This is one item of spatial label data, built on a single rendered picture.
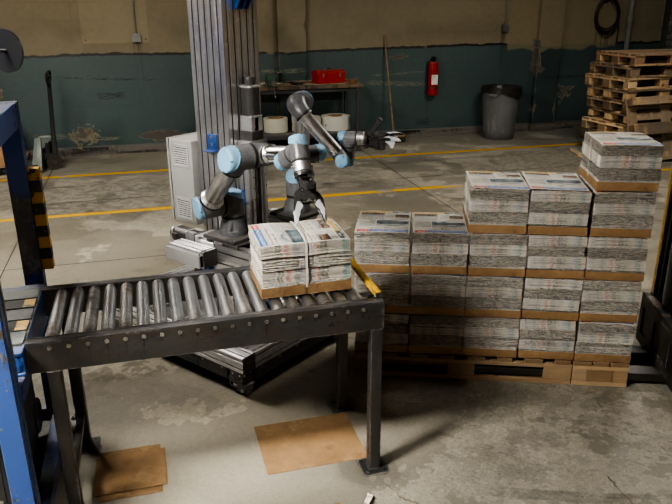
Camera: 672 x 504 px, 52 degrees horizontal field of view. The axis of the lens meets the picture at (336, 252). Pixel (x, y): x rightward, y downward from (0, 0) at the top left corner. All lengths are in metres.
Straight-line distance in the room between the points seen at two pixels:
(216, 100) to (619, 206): 2.07
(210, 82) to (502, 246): 1.70
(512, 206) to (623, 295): 0.74
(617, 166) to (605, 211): 0.22
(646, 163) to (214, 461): 2.43
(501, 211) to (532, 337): 0.71
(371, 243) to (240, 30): 1.26
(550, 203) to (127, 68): 7.17
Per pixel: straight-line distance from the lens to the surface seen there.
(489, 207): 3.50
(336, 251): 2.78
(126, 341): 2.65
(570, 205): 3.55
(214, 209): 3.37
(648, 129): 9.55
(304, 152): 2.67
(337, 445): 3.30
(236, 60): 3.64
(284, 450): 3.28
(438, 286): 3.61
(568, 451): 3.43
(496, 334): 3.75
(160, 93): 9.79
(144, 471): 3.26
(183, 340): 2.66
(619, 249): 3.68
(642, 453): 3.53
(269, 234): 2.83
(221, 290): 2.91
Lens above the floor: 1.93
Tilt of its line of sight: 20 degrees down
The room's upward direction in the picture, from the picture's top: straight up
